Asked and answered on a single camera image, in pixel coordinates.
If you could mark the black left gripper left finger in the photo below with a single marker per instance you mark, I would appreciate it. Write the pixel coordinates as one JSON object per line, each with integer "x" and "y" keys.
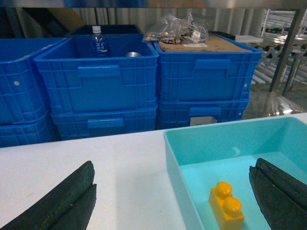
{"x": 68, "y": 206}

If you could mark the silver metal can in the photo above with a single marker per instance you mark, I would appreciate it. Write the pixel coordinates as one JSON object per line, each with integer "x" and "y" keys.
{"x": 133, "y": 54}

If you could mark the light teal plastic tray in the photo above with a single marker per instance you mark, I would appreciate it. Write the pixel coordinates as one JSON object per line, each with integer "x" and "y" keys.
{"x": 198, "y": 157}

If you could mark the yellow toy block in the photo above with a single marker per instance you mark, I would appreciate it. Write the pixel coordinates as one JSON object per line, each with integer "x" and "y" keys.
{"x": 227, "y": 209}

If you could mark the clear water bottle blue label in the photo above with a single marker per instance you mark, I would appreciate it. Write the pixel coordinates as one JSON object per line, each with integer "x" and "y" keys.
{"x": 99, "y": 43}

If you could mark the lower middle blue crate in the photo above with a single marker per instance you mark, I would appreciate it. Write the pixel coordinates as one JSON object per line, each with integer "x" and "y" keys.
{"x": 88, "y": 125}

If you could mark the clear plastic bag of parts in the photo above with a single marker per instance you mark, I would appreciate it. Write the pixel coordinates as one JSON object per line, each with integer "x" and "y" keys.
{"x": 175, "y": 31}

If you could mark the lower right blue crate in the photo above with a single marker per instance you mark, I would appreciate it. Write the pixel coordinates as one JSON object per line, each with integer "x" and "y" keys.
{"x": 173, "y": 115}

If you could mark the far left lower blue crate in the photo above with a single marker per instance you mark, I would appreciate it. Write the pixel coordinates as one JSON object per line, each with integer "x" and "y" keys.
{"x": 40, "y": 131}

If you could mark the brown cardboard sheet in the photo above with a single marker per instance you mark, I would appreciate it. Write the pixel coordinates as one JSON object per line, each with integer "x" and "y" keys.
{"x": 214, "y": 44}

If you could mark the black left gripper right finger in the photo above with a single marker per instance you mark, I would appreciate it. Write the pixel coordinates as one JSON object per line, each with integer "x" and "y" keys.
{"x": 282, "y": 199}

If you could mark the blue crate with bottle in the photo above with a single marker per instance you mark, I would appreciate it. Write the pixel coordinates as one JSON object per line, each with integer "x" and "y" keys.
{"x": 78, "y": 82}

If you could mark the blue crate with cardboard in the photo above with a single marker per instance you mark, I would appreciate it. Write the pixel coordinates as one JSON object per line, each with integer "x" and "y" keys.
{"x": 205, "y": 76}

